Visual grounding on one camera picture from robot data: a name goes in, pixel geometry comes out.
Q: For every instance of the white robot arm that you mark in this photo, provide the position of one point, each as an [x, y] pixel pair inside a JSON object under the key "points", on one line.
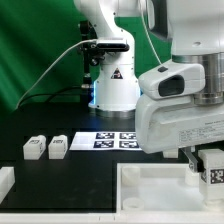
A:
{"points": [[194, 27]]}

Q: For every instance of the white square tabletop part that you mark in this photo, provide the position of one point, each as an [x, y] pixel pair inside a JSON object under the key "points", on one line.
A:
{"points": [[162, 194]]}

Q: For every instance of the white left obstacle block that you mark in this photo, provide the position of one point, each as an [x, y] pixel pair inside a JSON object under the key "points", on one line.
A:
{"points": [[7, 180]]}

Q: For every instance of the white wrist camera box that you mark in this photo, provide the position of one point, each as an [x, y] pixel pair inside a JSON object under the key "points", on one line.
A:
{"points": [[172, 80]]}

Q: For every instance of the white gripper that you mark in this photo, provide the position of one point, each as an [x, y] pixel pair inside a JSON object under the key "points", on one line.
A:
{"points": [[177, 123]]}

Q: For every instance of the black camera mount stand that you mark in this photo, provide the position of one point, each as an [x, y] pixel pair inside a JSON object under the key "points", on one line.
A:
{"points": [[91, 57]]}

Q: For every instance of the white sheet with tags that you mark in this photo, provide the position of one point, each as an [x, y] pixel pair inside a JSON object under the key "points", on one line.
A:
{"points": [[105, 140]]}

